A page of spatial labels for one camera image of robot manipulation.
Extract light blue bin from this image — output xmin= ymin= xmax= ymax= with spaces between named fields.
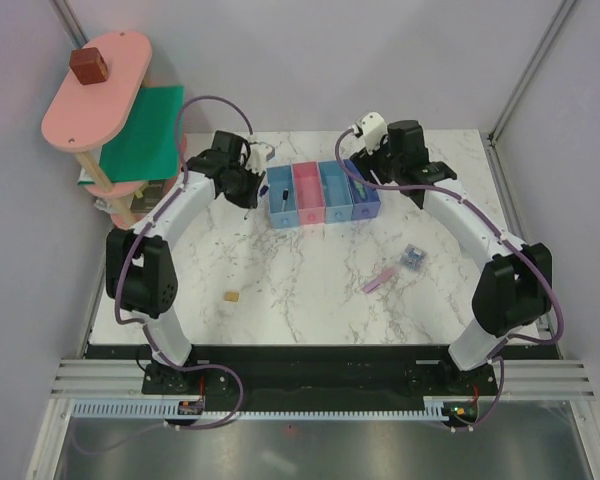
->
xmin=318 ymin=161 xmax=353 ymax=224
xmin=267 ymin=165 xmax=300 ymax=229

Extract light blue bin leftmost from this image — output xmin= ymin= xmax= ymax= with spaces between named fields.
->
xmin=267 ymin=165 xmax=300 ymax=229

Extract green folder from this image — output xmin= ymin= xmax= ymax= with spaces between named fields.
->
xmin=89 ymin=86 xmax=185 ymax=184

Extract brown wooden block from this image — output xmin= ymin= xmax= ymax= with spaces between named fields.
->
xmin=69 ymin=47 xmax=109 ymax=85

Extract pink plastic bin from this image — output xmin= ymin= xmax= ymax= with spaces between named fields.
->
xmin=292 ymin=162 xmax=326 ymax=225

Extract white cable duct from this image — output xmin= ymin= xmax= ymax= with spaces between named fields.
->
xmin=71 ymin=399 xmax=449 ymax=422

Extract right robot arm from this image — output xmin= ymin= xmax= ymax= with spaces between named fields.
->
xmin=345 ymin=112 xmax=553 ymax=394

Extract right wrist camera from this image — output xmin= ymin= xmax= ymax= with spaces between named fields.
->
xmin=353 ymin=112 xmax=387 ymax=154

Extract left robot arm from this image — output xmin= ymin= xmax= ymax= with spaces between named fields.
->
xmin=105 ymin=131 xmax=274 ymax=393

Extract blue cap marker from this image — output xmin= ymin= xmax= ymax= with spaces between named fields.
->
xmin=243 ymin=185 xmax=269 ymax=220

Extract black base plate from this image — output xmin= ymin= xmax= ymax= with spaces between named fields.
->
xmin=83 ymin=343 xmax=564 ymax=411

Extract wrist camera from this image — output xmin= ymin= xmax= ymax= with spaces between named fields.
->
xmin=246 ymin=141 xmax=276 ymax=175
xmin=353 ymin=112 xmax=387 ymax=154

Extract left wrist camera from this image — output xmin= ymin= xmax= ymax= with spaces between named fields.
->
xmin=246 ymin=141 xmax=276 ymax=175

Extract black Canon setup booklet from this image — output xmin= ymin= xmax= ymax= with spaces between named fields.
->
xmin=130 ymin=180 xmax=167 ymax=214

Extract purple plastic bin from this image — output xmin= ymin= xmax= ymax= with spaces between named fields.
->
xmin=344 ymin=159 xmax=381 ymax=221

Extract pink wooden shelf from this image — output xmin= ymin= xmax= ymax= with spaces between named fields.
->
xmin=41 ymin=31 xmax=163 ymax=228

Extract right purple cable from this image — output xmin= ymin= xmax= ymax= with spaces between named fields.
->
xmin=334 ymin=128 xmax=566 ymax=434

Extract yellow eraser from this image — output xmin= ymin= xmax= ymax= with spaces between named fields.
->
xmin=223 ymin=291 xmax=240 ymax=303

